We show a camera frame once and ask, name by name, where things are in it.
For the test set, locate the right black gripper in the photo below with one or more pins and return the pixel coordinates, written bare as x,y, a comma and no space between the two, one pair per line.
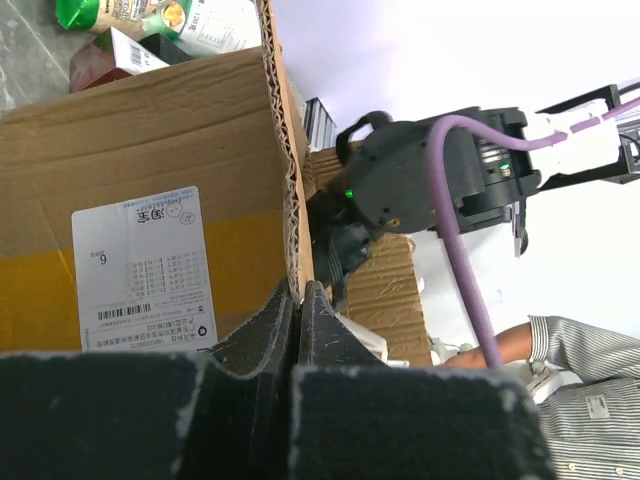
340,240

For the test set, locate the white and maroon carton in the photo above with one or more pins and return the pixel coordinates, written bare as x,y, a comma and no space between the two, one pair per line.
113,55

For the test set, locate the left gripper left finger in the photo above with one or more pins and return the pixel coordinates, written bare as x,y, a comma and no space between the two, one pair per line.
220,414

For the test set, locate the brown cardboard express box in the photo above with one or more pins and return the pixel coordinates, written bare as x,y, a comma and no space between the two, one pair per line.
156,212

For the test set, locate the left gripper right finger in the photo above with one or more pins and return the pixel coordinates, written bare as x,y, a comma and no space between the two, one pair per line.
354,417

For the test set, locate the person in striped shirt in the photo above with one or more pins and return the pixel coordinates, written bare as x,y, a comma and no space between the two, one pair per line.
591,427

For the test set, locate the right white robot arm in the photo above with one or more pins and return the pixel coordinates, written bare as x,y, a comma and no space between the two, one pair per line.
381,185

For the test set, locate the green snack bag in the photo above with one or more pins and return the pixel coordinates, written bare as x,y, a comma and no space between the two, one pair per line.
198,27

